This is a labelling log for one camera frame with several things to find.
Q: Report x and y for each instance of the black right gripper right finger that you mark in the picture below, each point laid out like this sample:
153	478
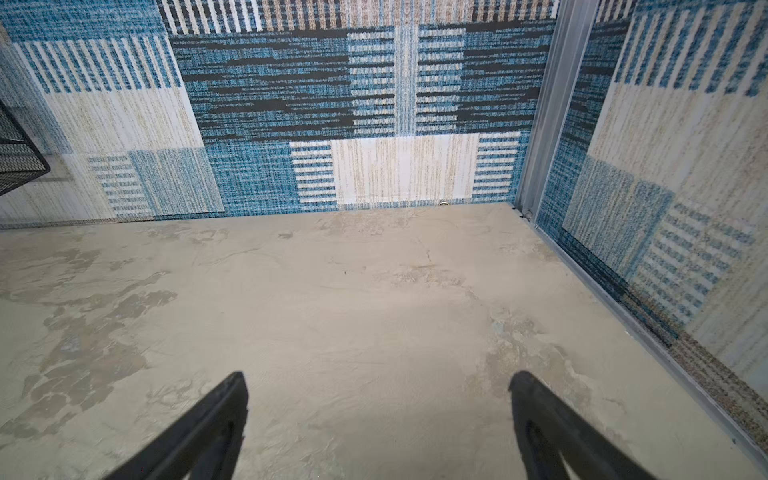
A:
555	442

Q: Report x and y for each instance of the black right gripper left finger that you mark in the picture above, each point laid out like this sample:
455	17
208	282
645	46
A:
204	443

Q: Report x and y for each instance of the black wire mesh shelf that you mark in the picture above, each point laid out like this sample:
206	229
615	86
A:
21	160

